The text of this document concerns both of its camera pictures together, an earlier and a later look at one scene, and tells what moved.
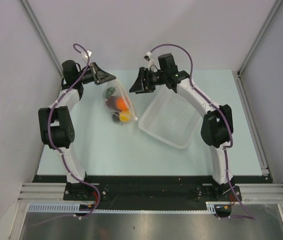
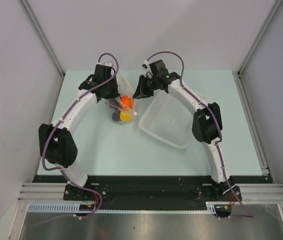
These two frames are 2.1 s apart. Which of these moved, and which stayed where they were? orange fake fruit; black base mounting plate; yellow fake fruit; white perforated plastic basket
Moved: orange fake fruit
Stayed: white perforated plastic basket; yellow fake fruit; black base mounting plate
